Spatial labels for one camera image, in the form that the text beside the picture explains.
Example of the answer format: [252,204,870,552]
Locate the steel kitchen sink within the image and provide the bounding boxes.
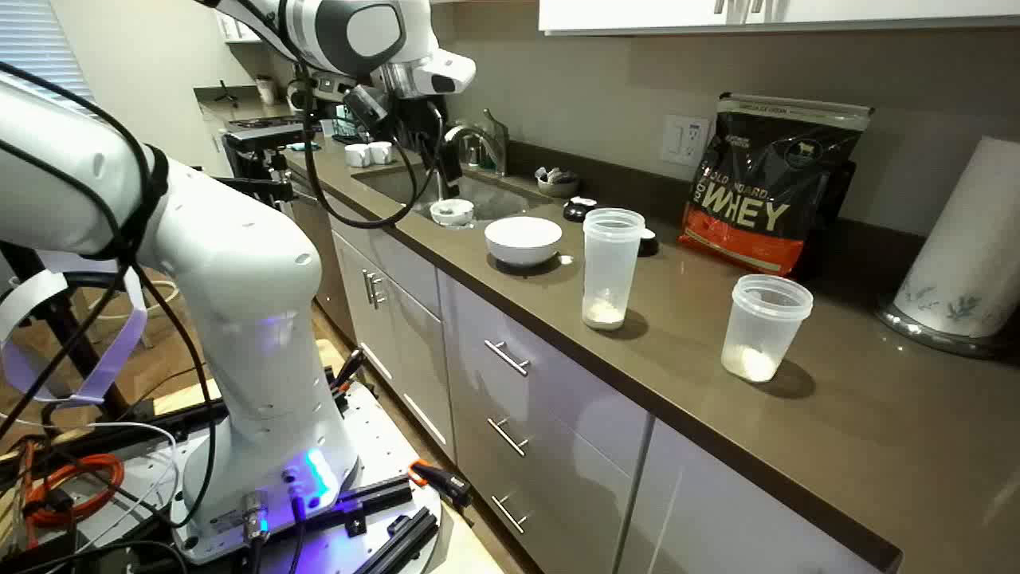
[354,160,559,227]

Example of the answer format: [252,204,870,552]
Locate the black red whey protein bag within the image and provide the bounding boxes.
[675,90,878,278]

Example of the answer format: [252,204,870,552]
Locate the silver cabinet door handle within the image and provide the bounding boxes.
[362,263,391,311]

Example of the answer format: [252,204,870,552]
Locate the short clear plastic container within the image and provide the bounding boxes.
[717,271,815,386]

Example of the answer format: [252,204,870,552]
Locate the white curved plastic frame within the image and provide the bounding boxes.
[0,249,153,407]

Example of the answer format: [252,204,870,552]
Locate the small white sink-side object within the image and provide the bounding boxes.
[533,161,584,197]

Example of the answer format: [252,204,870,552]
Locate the orange coiled cable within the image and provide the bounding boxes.
[21,450,128,534]

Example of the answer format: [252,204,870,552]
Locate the orange black handled clamp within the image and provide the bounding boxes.
[410,455,474,511]

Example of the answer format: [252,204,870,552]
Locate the white upper cabinet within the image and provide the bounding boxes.
[535,0,1020,39]

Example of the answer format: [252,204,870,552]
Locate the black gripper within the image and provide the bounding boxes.
[391,95,468,200]

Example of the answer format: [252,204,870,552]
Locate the white paper towel roll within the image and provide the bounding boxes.
[891,135,1020,343]

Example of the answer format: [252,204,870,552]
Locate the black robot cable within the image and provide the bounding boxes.
[0,0,439,444]

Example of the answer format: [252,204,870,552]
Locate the chrome faucet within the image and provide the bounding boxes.
[442,107,510,178]

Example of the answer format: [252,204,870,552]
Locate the window blinds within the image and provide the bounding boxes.
[0,0,96,106]

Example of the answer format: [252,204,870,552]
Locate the white perforated base platform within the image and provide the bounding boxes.
[106,378,455,574]

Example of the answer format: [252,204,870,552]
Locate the grey lower cabinet unit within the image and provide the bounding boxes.
[285,178,886,574]

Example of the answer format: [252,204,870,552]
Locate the silver paper towel holder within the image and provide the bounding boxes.
[878,299,1012,359]

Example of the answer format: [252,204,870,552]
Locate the white ceramic bowl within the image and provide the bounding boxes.
[482,212,569,271]

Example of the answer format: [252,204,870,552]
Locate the black stove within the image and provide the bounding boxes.
[220,114,317,204]

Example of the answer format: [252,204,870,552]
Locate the silver drawer handle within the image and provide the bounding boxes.
[482,335,535,378]
[484,414,533,460]
[489,492,533,540]

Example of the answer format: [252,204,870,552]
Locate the tall clear shaker cup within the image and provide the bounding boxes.
[582,204,649,335]

